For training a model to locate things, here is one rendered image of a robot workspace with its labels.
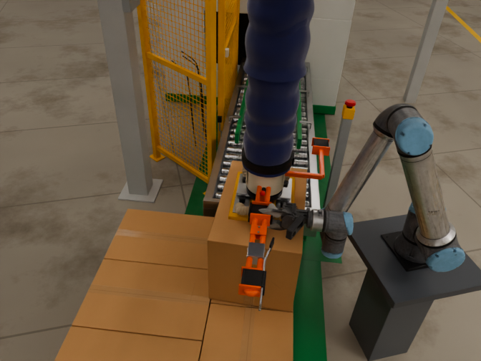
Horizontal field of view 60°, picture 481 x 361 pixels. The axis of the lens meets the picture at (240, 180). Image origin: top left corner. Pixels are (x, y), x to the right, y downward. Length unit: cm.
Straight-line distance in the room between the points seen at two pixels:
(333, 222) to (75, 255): 201
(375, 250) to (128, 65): 191
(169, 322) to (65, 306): 102
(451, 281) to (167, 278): 134
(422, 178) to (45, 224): 270
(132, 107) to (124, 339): 166
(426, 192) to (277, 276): 71
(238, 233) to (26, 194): 237
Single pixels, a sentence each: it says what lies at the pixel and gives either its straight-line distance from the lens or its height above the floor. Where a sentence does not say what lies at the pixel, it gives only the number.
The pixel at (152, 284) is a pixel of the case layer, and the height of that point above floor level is 54.
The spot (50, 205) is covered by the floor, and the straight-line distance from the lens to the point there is 363.
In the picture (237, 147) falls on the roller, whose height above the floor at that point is 55.
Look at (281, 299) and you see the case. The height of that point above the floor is 63.
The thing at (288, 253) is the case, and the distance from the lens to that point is 175.
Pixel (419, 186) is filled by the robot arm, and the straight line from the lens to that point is 165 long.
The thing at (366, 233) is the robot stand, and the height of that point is 75.
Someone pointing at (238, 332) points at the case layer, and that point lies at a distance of 199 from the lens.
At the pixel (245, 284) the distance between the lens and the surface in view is 143.
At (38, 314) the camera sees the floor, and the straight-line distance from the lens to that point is 291.
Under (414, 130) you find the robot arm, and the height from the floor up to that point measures 154.
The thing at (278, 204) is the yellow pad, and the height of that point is 98.
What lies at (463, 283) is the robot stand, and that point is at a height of 75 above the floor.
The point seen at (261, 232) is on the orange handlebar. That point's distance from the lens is 161.
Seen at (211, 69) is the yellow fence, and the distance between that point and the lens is 287.
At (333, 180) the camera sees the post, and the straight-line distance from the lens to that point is 305.
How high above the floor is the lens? 222
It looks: 38 degrees down
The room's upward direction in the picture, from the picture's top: 3 degrees clockwise
